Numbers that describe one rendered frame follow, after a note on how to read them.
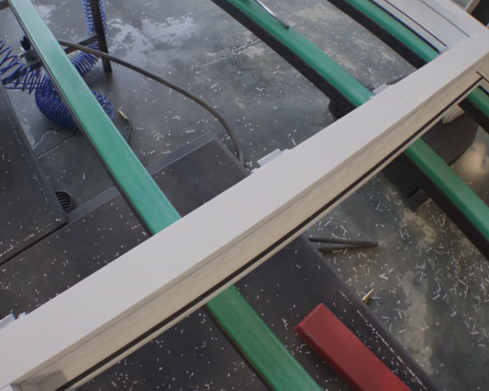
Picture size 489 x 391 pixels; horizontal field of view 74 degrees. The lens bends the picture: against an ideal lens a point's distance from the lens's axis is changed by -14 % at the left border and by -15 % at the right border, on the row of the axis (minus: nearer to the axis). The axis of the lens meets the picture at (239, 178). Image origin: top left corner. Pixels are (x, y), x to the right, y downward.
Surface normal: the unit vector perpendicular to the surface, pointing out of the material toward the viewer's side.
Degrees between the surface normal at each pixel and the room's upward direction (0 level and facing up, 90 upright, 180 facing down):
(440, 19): 90
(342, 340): 0
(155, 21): 0
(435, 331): 0
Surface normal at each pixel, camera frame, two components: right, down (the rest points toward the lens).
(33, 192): 0.10, -0.51
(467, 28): -0.78, 0.49
